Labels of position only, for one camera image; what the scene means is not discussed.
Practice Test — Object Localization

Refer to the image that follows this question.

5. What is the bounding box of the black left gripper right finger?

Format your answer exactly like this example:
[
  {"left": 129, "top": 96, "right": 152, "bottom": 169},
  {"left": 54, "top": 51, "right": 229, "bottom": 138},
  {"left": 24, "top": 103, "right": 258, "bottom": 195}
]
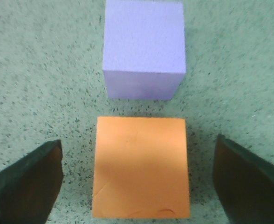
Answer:
[{"left": 212, "top": 134, "right": 274, "bottom": 224}]

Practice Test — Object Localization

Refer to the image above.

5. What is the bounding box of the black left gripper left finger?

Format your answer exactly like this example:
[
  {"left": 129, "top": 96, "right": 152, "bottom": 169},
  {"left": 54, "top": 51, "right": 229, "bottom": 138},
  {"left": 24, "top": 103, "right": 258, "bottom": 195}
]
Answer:
[{"left": 0, "top": 140, "right": 63, "bottom": 224}]

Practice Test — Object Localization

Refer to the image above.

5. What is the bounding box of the orange foam cube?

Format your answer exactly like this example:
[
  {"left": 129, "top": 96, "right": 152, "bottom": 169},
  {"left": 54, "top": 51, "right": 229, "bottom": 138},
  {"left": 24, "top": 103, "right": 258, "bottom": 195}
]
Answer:
[{"left": 92, "top": 116, "right": 191, "bottom": 218}]

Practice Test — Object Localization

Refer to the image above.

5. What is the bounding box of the purple foam cube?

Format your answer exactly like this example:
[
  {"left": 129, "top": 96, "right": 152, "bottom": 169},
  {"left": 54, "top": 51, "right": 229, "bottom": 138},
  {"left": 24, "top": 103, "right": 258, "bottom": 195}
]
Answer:
[{"left": 103, "top": 0, "right": 186, "bottom": 100}]

